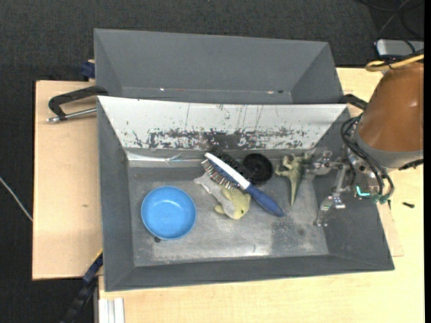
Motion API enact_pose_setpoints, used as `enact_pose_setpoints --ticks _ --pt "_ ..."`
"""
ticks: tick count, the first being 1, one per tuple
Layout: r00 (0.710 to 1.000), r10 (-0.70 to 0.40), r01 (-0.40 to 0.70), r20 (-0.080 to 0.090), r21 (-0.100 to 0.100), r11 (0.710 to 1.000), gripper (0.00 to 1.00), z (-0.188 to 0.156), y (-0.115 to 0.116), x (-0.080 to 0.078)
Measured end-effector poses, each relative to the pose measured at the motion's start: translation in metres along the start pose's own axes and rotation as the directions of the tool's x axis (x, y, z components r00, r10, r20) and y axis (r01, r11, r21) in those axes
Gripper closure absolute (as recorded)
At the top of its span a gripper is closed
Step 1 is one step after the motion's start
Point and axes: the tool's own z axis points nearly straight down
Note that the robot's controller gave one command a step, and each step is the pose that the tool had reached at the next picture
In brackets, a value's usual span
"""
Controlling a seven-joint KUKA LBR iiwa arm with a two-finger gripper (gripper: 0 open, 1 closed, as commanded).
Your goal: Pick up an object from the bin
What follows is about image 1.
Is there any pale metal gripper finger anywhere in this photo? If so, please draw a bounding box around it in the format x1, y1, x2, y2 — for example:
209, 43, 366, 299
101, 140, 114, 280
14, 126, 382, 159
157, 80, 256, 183
304, 150, 335, 176
314, 193, 346, 227

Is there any green toy dinosaur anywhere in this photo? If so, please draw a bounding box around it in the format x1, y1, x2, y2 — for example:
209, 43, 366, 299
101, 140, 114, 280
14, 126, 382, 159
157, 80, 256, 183
275, 151, 318, 207

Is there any black round cap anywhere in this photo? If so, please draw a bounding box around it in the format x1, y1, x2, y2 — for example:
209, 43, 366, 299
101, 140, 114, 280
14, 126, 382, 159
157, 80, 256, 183
242, 153, 274, 186

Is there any blue and white hairbrush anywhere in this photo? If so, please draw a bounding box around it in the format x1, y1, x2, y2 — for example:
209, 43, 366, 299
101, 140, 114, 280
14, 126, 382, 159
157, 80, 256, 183
201, 151, 286, 218

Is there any black bristle brush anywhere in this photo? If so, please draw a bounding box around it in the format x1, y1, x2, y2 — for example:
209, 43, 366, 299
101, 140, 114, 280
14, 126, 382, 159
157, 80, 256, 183
213, 147, 252, 182

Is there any grey and yellow plush toy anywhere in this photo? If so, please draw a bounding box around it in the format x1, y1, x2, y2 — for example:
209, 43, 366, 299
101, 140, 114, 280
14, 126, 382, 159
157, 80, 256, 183
193, 173, 252, 220

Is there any grey metal bin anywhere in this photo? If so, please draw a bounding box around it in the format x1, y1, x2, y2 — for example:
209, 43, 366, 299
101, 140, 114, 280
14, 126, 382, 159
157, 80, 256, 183
93, 28, 395, 292

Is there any blue plastic bowl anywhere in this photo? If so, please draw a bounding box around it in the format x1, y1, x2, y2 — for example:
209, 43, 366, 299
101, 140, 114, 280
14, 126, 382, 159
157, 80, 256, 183
140, 186, 197, 241

